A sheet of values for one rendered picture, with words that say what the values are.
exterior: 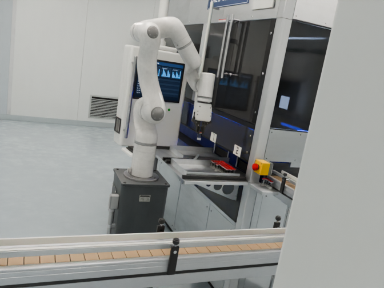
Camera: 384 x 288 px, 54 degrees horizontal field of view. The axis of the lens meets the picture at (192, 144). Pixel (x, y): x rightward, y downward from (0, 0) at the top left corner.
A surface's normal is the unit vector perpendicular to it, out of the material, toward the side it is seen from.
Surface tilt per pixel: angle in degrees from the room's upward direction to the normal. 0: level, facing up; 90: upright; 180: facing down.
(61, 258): 0
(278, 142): 90
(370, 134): 90
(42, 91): 90
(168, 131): 90
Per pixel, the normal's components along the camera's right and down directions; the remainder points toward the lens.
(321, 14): 0.38, 0.25
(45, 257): 0.16, -0.97
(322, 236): -0.91, -0.06
